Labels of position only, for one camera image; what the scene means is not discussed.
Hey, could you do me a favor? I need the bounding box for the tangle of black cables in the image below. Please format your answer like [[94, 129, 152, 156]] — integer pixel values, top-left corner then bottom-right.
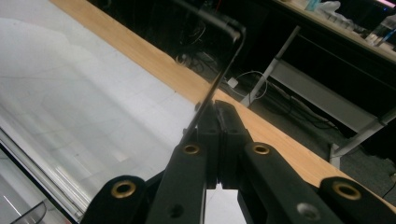
[[174, 18, 338, 132]]

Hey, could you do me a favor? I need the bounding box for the white board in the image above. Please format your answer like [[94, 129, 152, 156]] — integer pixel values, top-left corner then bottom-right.
[[0, 0, 239, 224]]

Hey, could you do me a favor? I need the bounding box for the crumpled white plastic bag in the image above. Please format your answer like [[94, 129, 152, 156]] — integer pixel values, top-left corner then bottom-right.
[[311, 0, 344, 21]]

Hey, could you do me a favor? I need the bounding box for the white cable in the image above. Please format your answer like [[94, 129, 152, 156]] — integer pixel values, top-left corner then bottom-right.
[[230, 70, 269, 101]]

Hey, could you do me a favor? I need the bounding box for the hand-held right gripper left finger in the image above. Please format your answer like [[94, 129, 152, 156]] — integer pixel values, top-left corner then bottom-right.
[[146, 101, 220, 224]]

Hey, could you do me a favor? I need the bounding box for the clear plastic bottle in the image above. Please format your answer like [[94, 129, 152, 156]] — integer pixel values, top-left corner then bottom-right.
[[366, 13, 396, 49]]

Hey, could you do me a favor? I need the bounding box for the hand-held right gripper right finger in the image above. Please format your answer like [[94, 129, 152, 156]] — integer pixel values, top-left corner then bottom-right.
[[216, 100, 344, 224]]

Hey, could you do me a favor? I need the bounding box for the white-framed desk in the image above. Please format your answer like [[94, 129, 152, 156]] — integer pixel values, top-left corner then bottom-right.
[[241, 0, 396, 171]]

